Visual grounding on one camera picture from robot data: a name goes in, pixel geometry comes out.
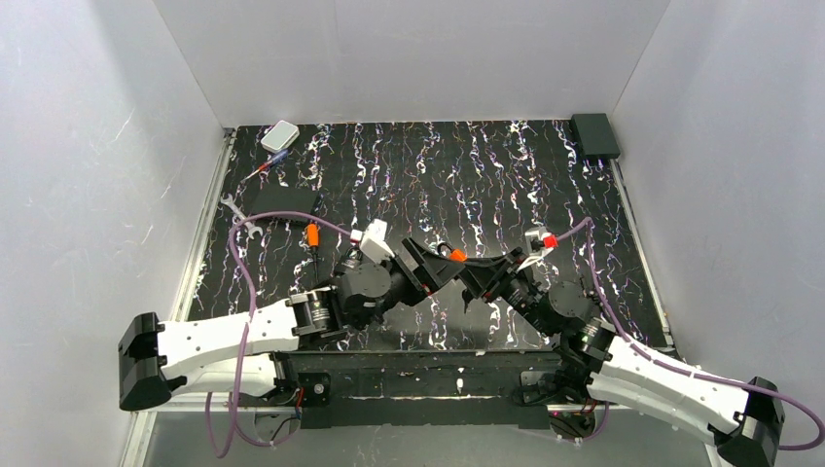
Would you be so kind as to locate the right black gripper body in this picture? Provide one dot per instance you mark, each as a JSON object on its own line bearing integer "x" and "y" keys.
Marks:
{"x": 501, "y": 283}

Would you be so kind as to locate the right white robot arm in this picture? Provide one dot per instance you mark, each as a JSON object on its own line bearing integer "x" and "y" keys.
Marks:
{"x": 742, "y": 420}

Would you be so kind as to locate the right aluminium rail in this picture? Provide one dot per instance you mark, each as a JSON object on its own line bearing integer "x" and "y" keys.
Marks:
{"x": 670, "y": 348}

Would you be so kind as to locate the orange black padlock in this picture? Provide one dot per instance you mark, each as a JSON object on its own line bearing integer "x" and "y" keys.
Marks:
{"x": 446, "y": 250}

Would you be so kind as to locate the orange handled screwdriver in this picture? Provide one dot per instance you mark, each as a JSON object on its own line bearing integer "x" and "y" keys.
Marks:
{"x": 312, "y": 240}

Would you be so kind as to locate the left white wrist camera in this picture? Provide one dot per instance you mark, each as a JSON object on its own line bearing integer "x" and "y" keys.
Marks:
{"x": 372, "y": 242}

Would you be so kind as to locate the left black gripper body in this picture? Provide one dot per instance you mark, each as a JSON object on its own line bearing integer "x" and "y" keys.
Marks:
{"x": 410, "y": 270}

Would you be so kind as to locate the black box in corner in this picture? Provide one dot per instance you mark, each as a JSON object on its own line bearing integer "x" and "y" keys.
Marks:
{"x": 595, "y": 137}

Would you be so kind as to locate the white rounded box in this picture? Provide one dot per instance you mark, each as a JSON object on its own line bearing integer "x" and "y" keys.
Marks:
{"x": 280, "y": 136}

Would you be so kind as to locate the silver wrench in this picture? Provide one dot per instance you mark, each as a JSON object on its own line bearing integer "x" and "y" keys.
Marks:
{"x": 252, "y": 229}

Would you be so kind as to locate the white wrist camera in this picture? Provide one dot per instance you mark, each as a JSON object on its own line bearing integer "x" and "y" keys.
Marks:
{"x": 540, "y": 243}
{"x": 372, "y": 242}

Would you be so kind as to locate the red blue screwdriver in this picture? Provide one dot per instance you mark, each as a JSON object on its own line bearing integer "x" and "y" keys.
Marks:
{"x": 275, "y": 159}

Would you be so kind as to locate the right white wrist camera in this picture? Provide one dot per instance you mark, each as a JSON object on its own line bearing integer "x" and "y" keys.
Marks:
{"x": 540, "y": 243}

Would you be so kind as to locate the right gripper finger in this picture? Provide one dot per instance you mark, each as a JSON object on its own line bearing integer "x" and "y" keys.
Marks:
{"x": 508, "y": 262}
{"x": 486, "y": 283}

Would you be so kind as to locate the black keys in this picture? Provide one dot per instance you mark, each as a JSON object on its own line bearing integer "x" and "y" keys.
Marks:
{"x": 467, "y": 298}

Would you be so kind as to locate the black flat box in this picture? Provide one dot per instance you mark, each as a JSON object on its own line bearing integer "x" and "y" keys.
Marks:
{"x": 279, "y": 198}

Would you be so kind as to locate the aluminium rail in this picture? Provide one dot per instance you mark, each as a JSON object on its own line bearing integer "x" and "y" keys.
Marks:
{"x": 142, "y": 424}
{"x": 670, "y": 348}

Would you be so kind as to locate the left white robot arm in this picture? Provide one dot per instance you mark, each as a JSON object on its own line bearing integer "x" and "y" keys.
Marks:
{"x": 247, "y": 352}

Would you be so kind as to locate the black front base bar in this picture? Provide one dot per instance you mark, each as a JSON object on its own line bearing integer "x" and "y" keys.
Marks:
{"x": 416, "y": 388}

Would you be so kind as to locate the left aluminium rail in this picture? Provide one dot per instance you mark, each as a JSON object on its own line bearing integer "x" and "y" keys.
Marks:
{"x": 142, "y": 424}

